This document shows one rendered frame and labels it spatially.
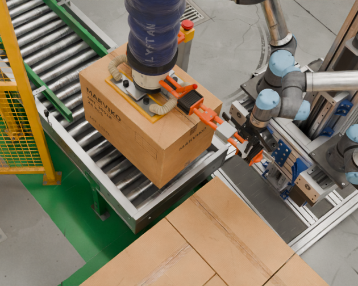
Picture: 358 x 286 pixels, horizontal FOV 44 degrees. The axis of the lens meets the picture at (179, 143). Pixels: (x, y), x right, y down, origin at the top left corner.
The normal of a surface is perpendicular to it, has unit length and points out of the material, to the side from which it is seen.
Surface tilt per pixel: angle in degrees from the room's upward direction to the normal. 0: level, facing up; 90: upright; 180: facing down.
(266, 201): 0
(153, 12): 102
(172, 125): 0
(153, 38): 70
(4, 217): 0
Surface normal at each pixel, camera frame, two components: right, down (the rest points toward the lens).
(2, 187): 0.10, -0.53
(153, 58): 0.09, 0.74
